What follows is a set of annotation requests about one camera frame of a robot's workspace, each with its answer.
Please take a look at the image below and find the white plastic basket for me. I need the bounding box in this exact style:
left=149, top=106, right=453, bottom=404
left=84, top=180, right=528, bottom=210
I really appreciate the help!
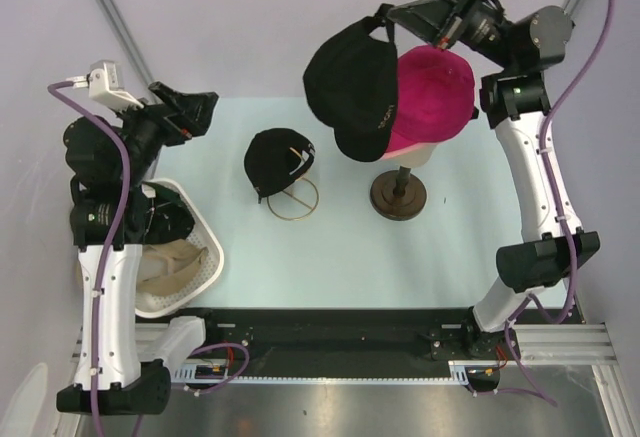
left=74, top=179, right=224, bottom=318

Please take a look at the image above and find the black cap with gold lettering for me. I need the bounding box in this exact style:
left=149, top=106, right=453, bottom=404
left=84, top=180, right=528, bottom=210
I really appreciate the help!
left=244, top=128, right=315, bottom=201

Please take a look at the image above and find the white slotted cable duct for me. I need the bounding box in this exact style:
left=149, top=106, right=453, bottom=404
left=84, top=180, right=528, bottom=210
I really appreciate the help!
left=171, top=360, right=500, bottom=388

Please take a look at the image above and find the wooden mannequin head stand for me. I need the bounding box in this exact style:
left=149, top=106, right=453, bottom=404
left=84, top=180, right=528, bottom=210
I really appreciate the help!
left=369, top=143, right=438, bottom=221

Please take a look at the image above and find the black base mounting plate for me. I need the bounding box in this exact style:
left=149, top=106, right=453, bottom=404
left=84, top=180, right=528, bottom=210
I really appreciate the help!
left=194, top=308, right=516, bottom=366

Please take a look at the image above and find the magenta mesh cap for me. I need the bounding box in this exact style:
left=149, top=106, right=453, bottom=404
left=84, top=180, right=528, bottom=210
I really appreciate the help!
left=385, top=45, right=477, bottom=152

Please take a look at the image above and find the gold wire hat stand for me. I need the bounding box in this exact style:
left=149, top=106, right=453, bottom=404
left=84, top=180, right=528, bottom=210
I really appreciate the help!
left=265, top=146, right=320, bottom=222

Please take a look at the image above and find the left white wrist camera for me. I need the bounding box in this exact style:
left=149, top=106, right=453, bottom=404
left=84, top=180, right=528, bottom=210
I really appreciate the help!
left=66, top=60, right=144, bottom=113

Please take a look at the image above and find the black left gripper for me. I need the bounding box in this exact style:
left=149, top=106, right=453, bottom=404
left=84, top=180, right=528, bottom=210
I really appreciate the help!
left=107, top=81, right=217, bottom=186

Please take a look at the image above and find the beige cap in basket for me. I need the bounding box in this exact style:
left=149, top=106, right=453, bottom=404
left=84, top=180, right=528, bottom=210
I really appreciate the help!
left=74, top=239, right=210, bottom=298

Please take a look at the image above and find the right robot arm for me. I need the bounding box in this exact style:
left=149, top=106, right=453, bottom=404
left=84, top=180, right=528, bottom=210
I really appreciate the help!
left=386, top=0, right=600, bottom=358

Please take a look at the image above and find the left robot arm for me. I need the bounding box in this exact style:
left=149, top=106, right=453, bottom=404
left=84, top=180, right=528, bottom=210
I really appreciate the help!
left=48, top=76, right=221, bottom=417

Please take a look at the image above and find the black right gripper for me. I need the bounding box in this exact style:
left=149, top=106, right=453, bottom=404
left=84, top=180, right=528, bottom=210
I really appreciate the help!
left=385, top=0, right=515, bottom=71

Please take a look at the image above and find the pink sport cap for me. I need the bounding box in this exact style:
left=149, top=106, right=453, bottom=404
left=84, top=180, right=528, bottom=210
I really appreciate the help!
left=381, top=142, right=438, bottom=165

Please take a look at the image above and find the green brim black cap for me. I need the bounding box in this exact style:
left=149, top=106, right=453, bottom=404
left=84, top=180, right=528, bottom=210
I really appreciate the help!
left=124, top=181, right=195, bottom=245

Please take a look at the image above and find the left aluminium frame post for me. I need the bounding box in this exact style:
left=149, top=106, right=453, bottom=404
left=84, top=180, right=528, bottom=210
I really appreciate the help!
left=95, top=0, right=154, bottom=86

